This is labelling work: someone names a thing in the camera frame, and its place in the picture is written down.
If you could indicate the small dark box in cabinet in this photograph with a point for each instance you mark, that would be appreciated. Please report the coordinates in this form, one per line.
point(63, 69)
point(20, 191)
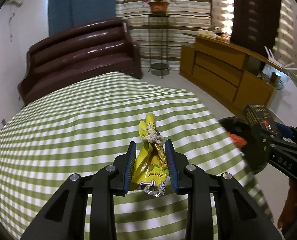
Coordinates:
point(275, 79)

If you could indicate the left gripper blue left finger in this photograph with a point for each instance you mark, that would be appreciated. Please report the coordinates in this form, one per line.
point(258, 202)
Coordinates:
point(130, 164)

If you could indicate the patterned beige curtain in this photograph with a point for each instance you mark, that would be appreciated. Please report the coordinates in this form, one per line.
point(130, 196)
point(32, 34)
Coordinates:
point(285, 47)

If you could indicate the blue curtain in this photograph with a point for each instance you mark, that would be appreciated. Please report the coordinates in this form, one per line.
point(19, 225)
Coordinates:
point(65, 14)

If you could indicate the wooden TV cabinet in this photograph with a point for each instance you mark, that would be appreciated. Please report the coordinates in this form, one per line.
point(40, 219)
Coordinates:
point(227, 72)

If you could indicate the Mickey Mouse plush toy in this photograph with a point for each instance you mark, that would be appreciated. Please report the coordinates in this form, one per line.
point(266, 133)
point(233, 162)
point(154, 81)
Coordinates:
point(218, 32)

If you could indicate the black lined trash bin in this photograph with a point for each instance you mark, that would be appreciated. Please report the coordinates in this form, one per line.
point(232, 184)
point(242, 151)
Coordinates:
point(240, 131)

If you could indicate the orange wrapper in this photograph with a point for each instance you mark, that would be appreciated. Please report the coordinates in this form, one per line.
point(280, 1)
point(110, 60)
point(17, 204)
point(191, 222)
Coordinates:
point(237, 140)

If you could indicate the striped beige curtain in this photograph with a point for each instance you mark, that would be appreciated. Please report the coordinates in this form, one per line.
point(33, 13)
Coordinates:
point(187, 16)

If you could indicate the potted flowering plant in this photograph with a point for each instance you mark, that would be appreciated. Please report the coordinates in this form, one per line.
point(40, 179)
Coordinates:
point(158, 7)

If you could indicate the white box on cabinet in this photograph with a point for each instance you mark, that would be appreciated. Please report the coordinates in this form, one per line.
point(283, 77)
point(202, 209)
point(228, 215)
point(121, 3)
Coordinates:
point(207, 33)

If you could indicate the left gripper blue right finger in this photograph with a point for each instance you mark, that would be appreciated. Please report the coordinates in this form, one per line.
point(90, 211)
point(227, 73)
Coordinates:
point(171, 164)

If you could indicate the dark purple curtain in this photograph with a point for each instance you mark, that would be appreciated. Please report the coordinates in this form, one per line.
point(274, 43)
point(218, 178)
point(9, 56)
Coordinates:
point(255, 24)

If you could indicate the dark maroon leather sofa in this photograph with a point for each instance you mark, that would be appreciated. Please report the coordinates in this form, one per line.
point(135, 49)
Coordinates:
point(78, 54)

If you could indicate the green checkered tablecloth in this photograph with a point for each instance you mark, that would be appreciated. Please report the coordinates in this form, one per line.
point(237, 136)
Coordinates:
point(83, 127)

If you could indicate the yellow snack wrapper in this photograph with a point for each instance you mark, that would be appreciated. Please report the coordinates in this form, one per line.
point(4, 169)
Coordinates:
point(151, 170)

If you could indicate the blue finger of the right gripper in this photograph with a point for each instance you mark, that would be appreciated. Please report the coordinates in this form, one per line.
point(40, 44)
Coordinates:
point(263, 139)
point(286, 131)

